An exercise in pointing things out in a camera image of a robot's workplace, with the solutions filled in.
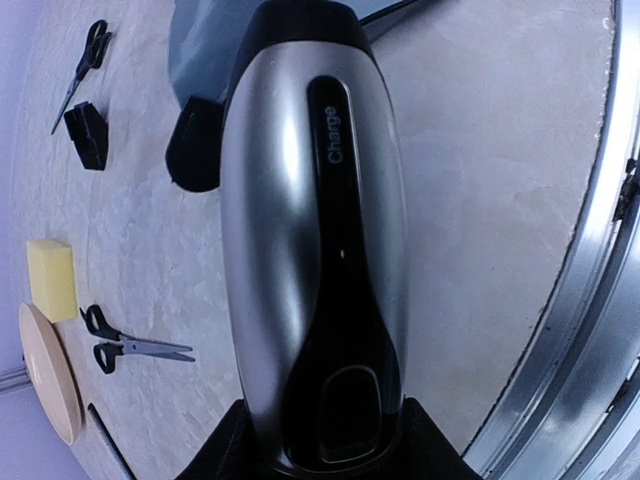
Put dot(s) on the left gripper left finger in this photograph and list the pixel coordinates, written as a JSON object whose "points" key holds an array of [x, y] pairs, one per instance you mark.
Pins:
{"points": [[230, 452]]}

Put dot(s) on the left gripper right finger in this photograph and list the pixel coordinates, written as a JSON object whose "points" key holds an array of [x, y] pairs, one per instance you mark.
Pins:
{"points": [[424, 452]]}

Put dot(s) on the black scissors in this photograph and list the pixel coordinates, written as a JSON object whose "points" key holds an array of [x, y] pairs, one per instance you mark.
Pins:
{"points": [[96, 44], [118, 344]]}

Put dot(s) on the silver black hair clipper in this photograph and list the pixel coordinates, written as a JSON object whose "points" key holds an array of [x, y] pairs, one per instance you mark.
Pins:
{"points": [[315, 241]]}

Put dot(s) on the grey zip pouch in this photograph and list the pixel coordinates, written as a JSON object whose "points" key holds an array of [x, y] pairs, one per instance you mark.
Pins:
{"points": [[200, 95]]}

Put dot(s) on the black comb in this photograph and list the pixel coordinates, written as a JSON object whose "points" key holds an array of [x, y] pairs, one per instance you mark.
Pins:
{"points": [[110, 443]]}

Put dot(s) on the beige round plate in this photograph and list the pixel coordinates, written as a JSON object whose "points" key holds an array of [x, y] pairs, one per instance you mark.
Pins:
{"points": [[50, 373]]}

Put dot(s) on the yellow sponge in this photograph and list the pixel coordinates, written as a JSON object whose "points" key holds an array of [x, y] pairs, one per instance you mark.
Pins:
{"points": [[52, 279]]}

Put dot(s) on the black clipper guard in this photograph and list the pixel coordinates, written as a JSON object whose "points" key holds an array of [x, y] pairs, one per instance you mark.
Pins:
{"points": [[88, 130]]}

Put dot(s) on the aluminium front rail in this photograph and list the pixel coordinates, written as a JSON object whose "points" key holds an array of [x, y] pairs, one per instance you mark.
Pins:
{"points": [[571, 408]]}

